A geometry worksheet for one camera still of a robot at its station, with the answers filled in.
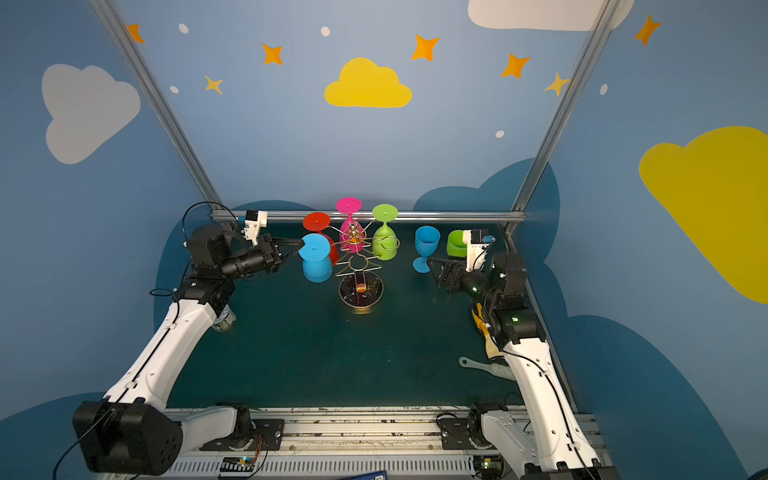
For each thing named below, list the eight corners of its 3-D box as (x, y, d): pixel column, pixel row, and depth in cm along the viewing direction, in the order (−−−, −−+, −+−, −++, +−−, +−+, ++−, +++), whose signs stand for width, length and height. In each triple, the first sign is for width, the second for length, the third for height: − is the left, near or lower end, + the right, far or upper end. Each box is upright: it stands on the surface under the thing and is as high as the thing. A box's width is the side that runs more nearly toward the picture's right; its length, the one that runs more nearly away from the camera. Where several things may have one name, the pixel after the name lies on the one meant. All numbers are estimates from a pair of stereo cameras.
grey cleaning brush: (457, 364, 88) (459, 361, 87) (459, 355, 90) (460, 352, 89) (513, 380, 86) (515, 378, 84) (513, 371, 87) (515, 368, 86)
